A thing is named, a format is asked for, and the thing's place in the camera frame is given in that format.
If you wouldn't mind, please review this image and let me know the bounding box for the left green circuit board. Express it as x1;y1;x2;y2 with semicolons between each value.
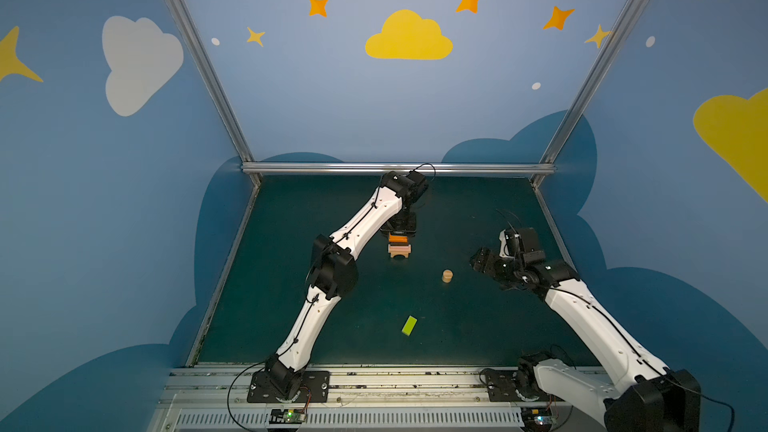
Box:
268;409;307;427

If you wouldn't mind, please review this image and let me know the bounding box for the right side floor rail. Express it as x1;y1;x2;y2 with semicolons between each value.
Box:
533;186;582;280

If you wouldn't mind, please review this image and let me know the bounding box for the left corner aluminium post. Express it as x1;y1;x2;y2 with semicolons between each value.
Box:
164;0;261;188

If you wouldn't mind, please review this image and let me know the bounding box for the orange wood block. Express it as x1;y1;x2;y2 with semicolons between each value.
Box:
388;234;409;245

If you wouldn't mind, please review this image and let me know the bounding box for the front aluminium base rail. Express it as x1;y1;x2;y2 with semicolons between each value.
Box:
148;364;603;431

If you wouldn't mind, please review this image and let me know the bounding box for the corner aluminium post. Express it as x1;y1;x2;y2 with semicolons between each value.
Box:
539;0;650;169
164;0;261;188

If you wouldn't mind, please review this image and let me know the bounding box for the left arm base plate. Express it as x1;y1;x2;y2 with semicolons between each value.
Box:
246;370;330;404

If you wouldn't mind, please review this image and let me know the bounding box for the right green circuit board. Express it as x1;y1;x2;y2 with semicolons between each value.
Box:
520;408;554;432

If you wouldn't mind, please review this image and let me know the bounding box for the right corner aluminium post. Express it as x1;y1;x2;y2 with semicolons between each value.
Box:
539;0;650;169

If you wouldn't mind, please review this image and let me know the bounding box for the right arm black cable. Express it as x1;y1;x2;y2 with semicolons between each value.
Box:
548;287;736;432

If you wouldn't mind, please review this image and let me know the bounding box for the floor rail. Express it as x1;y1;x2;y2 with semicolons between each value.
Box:
533;186;582;280
184;184;260;368

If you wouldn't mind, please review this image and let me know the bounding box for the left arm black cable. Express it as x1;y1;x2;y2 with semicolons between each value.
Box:
226;162;437;432

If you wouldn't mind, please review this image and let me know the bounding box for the lime green wood block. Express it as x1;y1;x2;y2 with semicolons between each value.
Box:
401;316;418;336

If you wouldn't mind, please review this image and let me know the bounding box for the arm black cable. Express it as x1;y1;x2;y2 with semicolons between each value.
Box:
548;287;736;432
226;162;437;432

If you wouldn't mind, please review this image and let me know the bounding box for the back horizontal aluminium rail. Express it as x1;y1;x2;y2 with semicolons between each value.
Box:
241;161;556;177

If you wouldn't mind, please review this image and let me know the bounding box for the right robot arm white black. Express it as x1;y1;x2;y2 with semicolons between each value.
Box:
470;227;702;431

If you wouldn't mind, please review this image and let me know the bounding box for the green circuit board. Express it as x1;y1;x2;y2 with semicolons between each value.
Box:
268;409;307;427
520;408;554;432

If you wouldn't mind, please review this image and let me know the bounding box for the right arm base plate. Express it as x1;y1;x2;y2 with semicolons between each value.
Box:
478;368;559;402

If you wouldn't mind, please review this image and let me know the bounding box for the left side floor rail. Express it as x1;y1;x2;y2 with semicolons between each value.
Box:
184;184;260;368

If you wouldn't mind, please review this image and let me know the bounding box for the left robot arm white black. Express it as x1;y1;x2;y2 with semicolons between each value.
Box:
264;169;429;401

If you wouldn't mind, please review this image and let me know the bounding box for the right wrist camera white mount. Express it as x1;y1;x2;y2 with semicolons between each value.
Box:
499;230;511;257

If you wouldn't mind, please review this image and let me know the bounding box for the pink wood block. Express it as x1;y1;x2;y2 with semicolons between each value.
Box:
388;244;412;256

